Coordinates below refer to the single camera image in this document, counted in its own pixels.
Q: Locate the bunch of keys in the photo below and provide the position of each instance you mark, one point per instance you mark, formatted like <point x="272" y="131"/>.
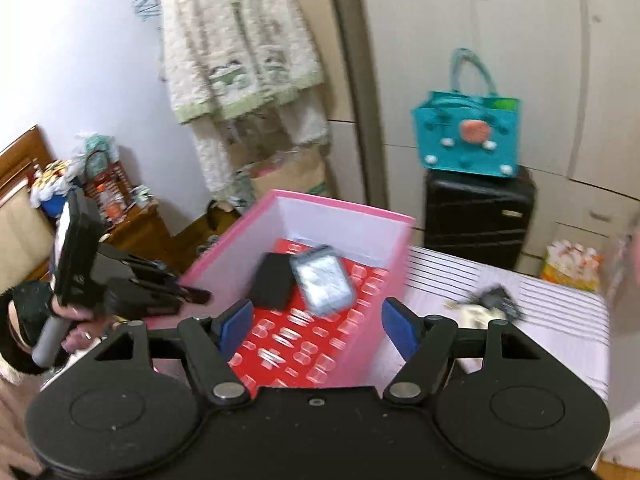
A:
<point x="497" y="297"/>

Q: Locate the person's left forearm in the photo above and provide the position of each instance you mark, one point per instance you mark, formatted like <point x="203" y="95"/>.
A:
<point x="22" y="320"/>

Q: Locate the large brown paper bag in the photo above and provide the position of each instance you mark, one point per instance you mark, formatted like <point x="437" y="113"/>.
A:
<point x="287" y="175"/>

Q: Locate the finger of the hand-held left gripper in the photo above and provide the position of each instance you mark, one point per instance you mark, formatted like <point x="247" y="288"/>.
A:
<point x="167" y="280"/>
<point x="145" y="302"/>

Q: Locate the person's pink clothed leg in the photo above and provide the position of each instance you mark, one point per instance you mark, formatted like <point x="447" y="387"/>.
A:
<point x="17" y="425"/>

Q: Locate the white charger plug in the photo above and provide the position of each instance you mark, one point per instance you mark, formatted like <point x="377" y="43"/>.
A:
<point x="475" y="317"/>

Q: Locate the teal felt handbag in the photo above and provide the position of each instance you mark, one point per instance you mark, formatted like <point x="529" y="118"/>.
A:
<point x="465" y="137"/>

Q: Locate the black device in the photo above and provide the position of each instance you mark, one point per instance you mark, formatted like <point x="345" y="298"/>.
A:
<point x="270" y="282"/>

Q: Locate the wooden bed headboard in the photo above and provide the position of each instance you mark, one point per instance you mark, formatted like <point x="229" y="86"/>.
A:
<point x="20" y="195"/>

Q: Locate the basket of small goods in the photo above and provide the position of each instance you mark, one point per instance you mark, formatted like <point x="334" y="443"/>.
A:
<point x="107" y="187"/>

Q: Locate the red sheet with white print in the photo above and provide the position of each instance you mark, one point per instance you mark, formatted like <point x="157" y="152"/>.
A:
<point x="320" y="345"/>

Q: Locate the person's left hand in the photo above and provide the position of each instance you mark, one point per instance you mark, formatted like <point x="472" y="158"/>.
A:
<point x="75" y="342"/>

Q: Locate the orange pack of bottles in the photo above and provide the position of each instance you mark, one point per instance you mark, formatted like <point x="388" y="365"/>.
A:
<point x="570" y="265"/>

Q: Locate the wooden nightstand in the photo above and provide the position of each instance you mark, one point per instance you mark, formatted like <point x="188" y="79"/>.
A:
<point x="135" y="232"/>

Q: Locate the beige wardrobe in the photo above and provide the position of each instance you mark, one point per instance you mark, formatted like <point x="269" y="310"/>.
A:
<point x="500" y="35"/>

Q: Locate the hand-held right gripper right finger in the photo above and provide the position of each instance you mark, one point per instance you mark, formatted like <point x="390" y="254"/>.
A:
<point x="399" y="330"/>

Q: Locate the grey labelled device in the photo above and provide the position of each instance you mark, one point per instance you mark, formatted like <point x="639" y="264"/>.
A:
<point x="322" y="280"/>

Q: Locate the pink cardboard box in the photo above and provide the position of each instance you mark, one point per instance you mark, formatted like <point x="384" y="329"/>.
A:
<point x="305" y="215"/>

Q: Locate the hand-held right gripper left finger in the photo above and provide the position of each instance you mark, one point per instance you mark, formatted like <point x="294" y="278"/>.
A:
<point x="237" y="327"/>

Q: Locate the white plastic bag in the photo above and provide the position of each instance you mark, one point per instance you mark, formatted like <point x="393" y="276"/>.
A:
<point x="95" y="145"/>

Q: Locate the cream fleece jacket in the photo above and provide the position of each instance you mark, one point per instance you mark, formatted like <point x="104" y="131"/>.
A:
<point x="240" y="40"/>

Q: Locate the black suitcase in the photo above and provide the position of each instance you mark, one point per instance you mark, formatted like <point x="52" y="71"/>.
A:
<point x="475" y="220"/>

